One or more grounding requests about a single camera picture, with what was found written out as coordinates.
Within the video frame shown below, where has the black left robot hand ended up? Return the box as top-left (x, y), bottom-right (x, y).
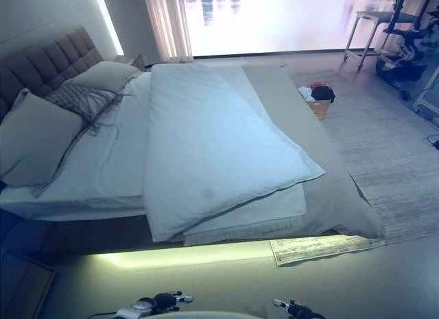
top-left (150, 290), bottom-right (195, 312)

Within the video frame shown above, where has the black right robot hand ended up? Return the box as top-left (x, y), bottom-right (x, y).
top-left (272, 298), bottom-right (319, 319)

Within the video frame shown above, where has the white duvet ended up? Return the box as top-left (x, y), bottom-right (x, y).
top-left (141, 62), bottom-right (327, 244)

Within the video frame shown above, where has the robot torso white shell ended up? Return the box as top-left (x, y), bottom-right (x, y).
top-left (160, 309), bottom-right (276, 319)

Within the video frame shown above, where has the wooden nightstand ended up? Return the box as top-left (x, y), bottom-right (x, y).
top-left (0, 250), bottom-right (58, 319)

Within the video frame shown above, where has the grey area rug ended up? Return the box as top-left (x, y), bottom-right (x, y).
top-left (269, 69), bottom-right (439, 268)

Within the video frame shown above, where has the large beige pillow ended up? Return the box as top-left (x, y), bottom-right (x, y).
top-left (0, 88), bottom-right (85, 198)

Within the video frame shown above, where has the white garment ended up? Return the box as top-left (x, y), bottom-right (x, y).
top-left (296, 86), bottom-right (315, 102)

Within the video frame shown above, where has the blue fringed throw blanket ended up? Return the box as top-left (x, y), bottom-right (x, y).
top-left (44, 81), bottom-right (126, 139)

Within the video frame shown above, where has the small wooden bedside table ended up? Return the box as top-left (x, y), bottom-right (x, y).
top-left (115, 54), bottom-right (147, 73)

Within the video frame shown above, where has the silver equipment case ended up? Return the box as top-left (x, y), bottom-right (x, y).
top-left (412, 70), bottom-right (439, 116)

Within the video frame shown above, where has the brown tufted headboard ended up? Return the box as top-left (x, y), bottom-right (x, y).
top-left (0, 25), bottom-right (106, 123)

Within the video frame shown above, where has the black wheeled equipment stand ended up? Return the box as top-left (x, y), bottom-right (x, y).
top-left (375, 0), bottom-right (430, 101)

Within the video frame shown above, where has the sheer white curtain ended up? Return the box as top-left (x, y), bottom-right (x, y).
top-left (142, 0), bottom-right (197, 71)

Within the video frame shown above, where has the large bright window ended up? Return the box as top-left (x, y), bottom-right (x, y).
top-left (181, 0), bottom-right (399, 58)

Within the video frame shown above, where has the dark wooden bed frame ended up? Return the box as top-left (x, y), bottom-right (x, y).
top-left (0, 209), bottom-right (154, 259)

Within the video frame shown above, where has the glowing wall light strip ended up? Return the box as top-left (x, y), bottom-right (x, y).
top-left (91, 0), bottom-right (125, 57)

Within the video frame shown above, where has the white metal frame table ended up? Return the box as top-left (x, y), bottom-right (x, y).
top-left (342, 10), bottom-right (396, 71)

